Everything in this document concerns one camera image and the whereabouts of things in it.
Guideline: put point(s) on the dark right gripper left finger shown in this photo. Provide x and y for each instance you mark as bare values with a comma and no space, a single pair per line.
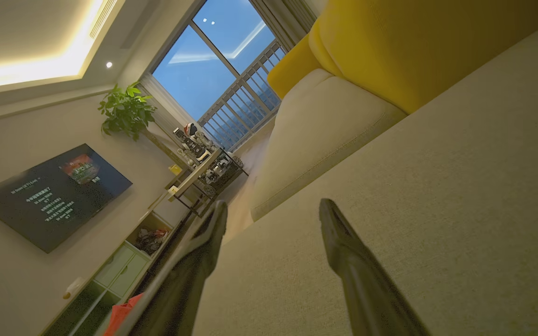
189,275

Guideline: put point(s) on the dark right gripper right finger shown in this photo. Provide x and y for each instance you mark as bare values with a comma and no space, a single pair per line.
362,289

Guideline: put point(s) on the red jersey with white sleeves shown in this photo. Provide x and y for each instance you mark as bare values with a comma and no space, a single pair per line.
119,315

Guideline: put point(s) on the dark clutter in cabinet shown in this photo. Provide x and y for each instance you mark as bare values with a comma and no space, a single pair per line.
151,240

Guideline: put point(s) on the low white television cabinet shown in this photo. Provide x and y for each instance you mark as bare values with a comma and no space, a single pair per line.
119,270

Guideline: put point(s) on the beige sofa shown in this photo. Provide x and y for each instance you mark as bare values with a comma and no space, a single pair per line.
437,210

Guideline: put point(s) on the cluttered metal cart table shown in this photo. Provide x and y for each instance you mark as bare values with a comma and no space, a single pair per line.
206,161

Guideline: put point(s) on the small white cabinet object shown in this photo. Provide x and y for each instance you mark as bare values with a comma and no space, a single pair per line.
74,288

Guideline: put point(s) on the light window curtain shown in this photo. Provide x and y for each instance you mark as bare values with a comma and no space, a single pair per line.
287,18
161,107

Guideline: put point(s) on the green leafy house plant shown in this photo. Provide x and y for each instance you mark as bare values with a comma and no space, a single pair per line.
126,112

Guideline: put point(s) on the white balcony railing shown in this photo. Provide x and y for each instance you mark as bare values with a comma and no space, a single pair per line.
245,107

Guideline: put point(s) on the large glass window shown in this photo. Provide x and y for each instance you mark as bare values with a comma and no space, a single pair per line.
203,65

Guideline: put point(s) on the yellow sofa cushion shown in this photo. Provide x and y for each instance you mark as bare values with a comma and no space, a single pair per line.
414,46

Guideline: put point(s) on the ceiling air vent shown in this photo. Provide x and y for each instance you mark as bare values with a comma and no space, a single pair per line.
102,18

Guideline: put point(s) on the black wall television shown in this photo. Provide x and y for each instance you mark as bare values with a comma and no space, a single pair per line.
54,196

